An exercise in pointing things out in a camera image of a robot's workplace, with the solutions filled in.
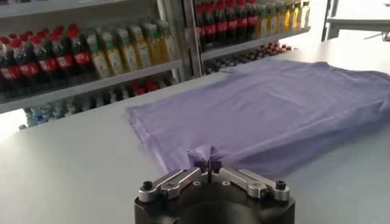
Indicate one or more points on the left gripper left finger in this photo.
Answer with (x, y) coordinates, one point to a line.
(173, 184)

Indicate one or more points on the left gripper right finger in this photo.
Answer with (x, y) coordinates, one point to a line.
(253, 184)

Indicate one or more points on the purple t-shirt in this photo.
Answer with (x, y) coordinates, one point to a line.
(259, 115)

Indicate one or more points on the grey metal shelf unit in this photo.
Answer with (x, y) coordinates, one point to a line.
(259, 41)
(91, 86)

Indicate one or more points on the cola bottle red cap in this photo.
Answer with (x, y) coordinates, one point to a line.
(10, 73)
(221, 26)
(252, 20)
(242, 22)
(82, 58)
(48, 64)
(232, 24)
(30, 69)
(64, 61)
(210, 29)

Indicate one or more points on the grey metal cart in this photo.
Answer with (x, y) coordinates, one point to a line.
(359, 24)

